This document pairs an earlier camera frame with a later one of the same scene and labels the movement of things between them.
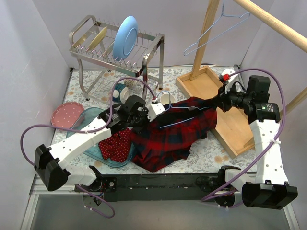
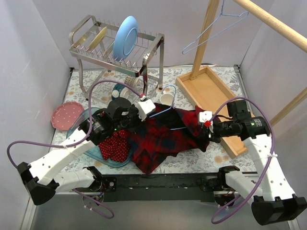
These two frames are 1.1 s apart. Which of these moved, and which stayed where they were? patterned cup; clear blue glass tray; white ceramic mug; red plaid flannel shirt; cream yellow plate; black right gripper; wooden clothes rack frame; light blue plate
Moved: red plaid flannel shirt; black right gripper
Stayed: wooden clothes rack frame; white ceramic mug; cream yellow plate; light blue plate; clear blue glass tray; patterned cup
